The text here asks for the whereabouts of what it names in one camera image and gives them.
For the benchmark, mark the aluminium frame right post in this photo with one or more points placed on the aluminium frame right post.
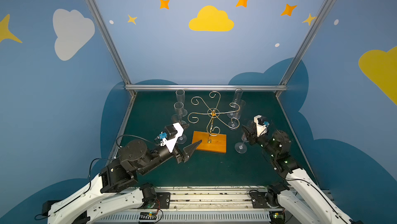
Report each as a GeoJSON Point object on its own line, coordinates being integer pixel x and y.
{"type": "Point", "coordinates": [314, 28]}

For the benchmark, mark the orange wooden rack base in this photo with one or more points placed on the orange wooden rack base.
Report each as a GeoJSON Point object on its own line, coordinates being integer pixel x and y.
{"type": "Point", "coordinates": [216, 144]}

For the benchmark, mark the aluminium mounting rail base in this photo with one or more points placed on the aluminium mounting rail base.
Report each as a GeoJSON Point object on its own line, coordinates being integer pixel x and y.
{"type": "Point", "coordinates": [205, 205]}

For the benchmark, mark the green circuit board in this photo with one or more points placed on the green circuit board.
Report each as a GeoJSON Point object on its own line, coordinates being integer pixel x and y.
{"type": "Point", "coordinates": [147, 217]}
{"type": "Point", "coordinates": [277, 218]}

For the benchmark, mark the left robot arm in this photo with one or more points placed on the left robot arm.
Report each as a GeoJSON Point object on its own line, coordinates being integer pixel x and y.
{"type": "Point", "coordinates": [104, 196]}

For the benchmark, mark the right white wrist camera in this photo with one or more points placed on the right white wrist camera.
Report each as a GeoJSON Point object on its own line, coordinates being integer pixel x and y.
{"type": "Point", "coordinates": [262, 125]}

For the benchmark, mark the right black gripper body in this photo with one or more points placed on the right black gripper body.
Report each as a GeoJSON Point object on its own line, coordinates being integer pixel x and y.
{"type": "Point", "coordinates": [248, 135]}

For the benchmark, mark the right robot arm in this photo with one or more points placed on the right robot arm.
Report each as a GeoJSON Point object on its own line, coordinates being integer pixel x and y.
{"type": "Point", "coordinates": [299, 194]}

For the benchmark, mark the clear flute glass front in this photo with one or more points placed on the clear flute glass front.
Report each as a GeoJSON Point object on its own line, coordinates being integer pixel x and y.
{"type": "Point", "coordinates": [238, 95]}

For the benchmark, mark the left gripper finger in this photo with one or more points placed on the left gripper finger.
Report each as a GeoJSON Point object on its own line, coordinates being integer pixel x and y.
{"type": "Point", "coordinates": [189, 150]}
{"type": "Point", "coordinates": [185, 126]}

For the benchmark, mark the right green circuit board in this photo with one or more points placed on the right green circuit board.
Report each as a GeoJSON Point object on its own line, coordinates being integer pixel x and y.
{"type": "Point", "coordinates": [277, 218]}

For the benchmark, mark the left green circuit board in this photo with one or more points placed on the left green circuit board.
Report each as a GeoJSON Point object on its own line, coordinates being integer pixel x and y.
{"type": "Point", "coordinates": [147, 217]}

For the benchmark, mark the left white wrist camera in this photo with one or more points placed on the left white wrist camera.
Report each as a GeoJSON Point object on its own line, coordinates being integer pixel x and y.
{"type": "Point", "coordinates": [169, 136]}

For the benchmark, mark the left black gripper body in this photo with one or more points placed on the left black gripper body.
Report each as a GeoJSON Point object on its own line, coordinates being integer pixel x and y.
{"type": "Point", "coordinates": [180, 153]}

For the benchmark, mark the aluminium frame left post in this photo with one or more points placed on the aluminium frame left post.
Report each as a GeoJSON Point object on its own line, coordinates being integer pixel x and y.
{"type": "Point", "coordinates": [93, 7]}

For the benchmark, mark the aluminium frame post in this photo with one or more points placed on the aluminium frame post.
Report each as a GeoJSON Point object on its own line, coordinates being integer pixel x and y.
{"type": "Point", "coordinates": [314, 28]}
{"type": "Point", "coordinates": [93, 7]}

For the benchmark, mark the gold wire glass rack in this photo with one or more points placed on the gold wire glass rack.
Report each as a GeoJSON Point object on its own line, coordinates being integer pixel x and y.
{"type": "Point", "coordinates": [213, 113]}

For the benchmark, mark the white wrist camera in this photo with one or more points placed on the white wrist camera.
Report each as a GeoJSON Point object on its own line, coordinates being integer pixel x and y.
{"type": "Point", "coordinates": [169, 136]}
{"type": "Point", "coordinates": [262, 125]}

